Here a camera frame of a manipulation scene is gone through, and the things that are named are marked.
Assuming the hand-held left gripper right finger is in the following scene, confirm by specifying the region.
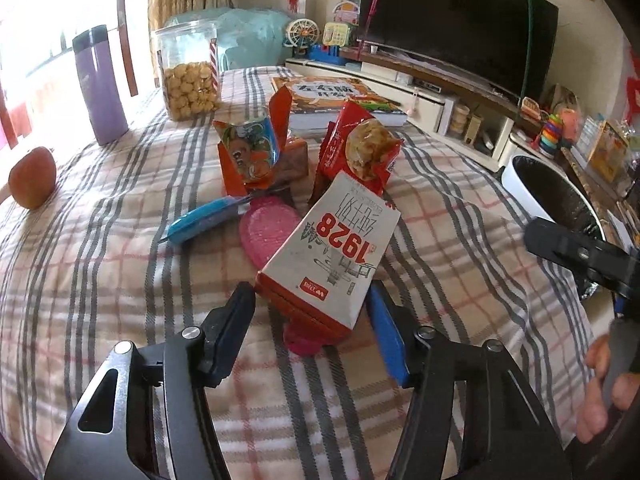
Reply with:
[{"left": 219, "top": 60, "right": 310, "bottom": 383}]
[{"left": 365, "top": 280, "right": 571, "bottom": 480}]

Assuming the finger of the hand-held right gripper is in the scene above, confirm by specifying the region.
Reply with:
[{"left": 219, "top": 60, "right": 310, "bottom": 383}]
[{"left": 524, "top": 216, "right": 640, "bottom": 301}]

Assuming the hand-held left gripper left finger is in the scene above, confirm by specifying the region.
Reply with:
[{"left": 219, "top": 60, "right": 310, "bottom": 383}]
[{"left": 44, "top": 281, "right": 257, "bottom": 480}]

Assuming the white bin with black bag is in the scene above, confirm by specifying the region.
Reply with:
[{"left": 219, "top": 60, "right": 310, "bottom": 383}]
[{"left": 500, "top": 154, "right": 613, "bottom": 303}]

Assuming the white red paper carton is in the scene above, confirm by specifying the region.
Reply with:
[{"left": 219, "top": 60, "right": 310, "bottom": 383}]
[{"left": 254, "top": 170, "right": 402, "bottom": 346}]

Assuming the orange snack packet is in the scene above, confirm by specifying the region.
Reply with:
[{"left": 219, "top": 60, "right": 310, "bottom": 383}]
[{"left": 212, "top": 85, "right": 293, "bottom": 198}]

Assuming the person's right hand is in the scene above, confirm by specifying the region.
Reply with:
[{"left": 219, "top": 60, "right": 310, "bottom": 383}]
[{"left": 575, "top": 335, "right": 640, "bottom": 443}]

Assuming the colourful picture book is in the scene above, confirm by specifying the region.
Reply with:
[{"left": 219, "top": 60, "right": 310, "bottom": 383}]
[{"left": 585, "top": 117, "right": 636, "bottom": 183}]

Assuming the pink plastic paddle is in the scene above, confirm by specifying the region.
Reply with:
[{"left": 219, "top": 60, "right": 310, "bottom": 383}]
[{"left": 237, "top": 195, "right": 328, "bottom": 358}]

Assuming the plaid tablecloth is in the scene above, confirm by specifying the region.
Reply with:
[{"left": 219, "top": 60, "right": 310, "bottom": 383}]
[{"left": 0, "top": 65, "right": 601, "bottom": 480}]

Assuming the pink toy phone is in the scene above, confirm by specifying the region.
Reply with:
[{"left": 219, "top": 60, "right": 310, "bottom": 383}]
[{"left": 557, "top": 107, "right": 583, "bottom": 146}]

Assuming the tall wooden box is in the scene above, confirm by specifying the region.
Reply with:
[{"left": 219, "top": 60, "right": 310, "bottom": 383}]
[{"left": 465, "top": 115, "right": 485, "bottom": 147}]

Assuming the round wooden container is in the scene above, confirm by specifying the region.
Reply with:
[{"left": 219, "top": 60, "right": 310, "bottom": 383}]
[{"left": 447, "top": 105, "right": 471, "bottom": 136}]

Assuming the brown snack box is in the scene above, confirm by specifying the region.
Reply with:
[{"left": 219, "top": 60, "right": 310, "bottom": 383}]
[{"left": 272, "top": 137, "right": 311, "bottom": 196}]

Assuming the red snack packet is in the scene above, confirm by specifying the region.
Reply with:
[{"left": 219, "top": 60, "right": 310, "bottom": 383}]
[{"left": 312, "top": 100, "right": 405, "bottom": 201}]

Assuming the white television cabinet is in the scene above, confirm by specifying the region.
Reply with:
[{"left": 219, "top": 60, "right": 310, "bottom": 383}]
[{"left": 285, "top": 45, "right": 551, "bottom": 173}]

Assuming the red apple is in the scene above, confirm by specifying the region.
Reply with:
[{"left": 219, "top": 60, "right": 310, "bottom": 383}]
[{"left": 7, "top": 146, "right": 57, "bottom": 211}]

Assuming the clear jar of biscuits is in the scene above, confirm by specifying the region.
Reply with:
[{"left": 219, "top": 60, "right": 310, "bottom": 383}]
[{"left": 152, "top": 19, "right": 223, "bottom": 122}]

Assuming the black flat television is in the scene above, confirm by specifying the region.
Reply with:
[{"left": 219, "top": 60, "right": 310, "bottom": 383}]
[{"left": 356, "top": 0, "right": 560, "bottom": 103}]

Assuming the purple thermos bottle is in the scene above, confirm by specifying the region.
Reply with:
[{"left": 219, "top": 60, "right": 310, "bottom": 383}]
[{"left": 71, "top": 25, "right": 130, "bottom": 147}]

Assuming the blue toy rack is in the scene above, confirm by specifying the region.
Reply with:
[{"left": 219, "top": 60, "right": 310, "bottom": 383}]
[{"left": 306, "top": 44, "right": 351, "bottom": 66}]

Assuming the teal covered armchair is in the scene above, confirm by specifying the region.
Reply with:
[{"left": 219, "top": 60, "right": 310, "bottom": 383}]
[{"left": 165, "top": 6, "right": 301, "bottom": 73}]

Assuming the toy ferris wheel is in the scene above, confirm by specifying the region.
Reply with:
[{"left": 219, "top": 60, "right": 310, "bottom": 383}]
[{"left": 285, "top": 17, "right": 321, "bottom": 61}]

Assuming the green toy keypad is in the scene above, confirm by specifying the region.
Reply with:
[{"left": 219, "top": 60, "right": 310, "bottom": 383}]
[{"left": 322, "top": 21, "right": 358, "bottom": 48}]

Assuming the red framed balcony door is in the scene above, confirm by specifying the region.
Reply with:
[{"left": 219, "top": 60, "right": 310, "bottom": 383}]
[{"left": 0, "top": 0, "right": 151, "bottom": 146}]

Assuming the pink toy house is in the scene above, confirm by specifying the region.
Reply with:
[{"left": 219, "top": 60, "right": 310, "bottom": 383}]
[{"left": 332, "top": 0, "right": 362, "bottom": 26}]

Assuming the rainbow ring stacker toy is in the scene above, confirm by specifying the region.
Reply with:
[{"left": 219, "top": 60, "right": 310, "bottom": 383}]
[{"left": 537, "top": 112, "right": 566, "bottom": 153}]

